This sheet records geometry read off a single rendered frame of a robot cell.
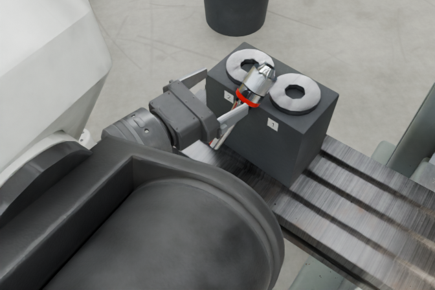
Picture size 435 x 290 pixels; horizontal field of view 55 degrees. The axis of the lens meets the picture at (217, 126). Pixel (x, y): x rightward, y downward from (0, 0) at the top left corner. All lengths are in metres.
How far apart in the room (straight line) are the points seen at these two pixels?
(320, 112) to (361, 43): 2.00
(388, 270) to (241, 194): 0.66
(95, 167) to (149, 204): 0.03
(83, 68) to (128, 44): 2.43
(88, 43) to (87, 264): 0.09
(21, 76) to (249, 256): 0.12
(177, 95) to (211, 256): 0.49
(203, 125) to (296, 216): 0.31
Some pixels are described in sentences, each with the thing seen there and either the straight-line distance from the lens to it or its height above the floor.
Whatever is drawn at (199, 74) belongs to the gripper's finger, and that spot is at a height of 1.21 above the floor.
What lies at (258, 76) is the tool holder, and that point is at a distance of 0.69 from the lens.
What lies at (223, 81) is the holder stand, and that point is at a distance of 0.78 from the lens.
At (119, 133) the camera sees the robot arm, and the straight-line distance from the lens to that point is 0.60.
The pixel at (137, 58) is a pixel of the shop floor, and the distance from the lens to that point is 2.53.
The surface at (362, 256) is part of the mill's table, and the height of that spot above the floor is 0.97.
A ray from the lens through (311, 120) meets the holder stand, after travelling 0.74.
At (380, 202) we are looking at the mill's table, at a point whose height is 0.97.
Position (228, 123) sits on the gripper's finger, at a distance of 0.65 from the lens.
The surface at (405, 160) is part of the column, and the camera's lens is 1.32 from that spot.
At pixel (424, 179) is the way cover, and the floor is 0.90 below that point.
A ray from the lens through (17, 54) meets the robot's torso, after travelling 0.18.
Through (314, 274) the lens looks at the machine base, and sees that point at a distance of 1.63.
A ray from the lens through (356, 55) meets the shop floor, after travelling 2.64.
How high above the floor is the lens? 1.72
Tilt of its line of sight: 53 degrees down
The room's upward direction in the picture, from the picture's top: straight up
